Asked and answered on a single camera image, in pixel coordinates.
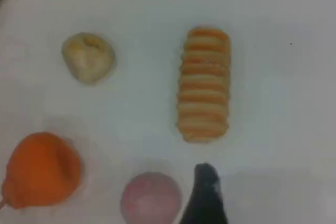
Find pink round bun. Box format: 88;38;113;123
120;171;183;224

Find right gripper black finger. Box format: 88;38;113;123
180;163;229;224

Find striped long bread roll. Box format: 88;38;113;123
176;26;232;144

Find pale egg yolk pastry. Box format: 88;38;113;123
61;31;116;86

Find orange fruit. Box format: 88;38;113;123
0;131;82;209

